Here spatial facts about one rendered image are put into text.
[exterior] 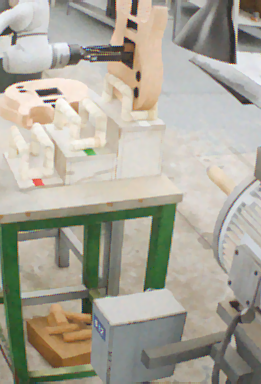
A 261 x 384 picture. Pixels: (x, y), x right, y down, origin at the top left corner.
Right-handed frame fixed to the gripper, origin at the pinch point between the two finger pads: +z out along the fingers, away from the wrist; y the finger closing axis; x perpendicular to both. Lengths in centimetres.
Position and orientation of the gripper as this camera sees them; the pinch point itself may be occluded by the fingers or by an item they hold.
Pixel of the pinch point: (126, 52)
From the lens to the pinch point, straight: 228.8
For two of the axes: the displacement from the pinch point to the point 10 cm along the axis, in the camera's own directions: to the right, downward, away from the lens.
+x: 1.1, -8.9, -4.4
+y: 3.7, 4.4, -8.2
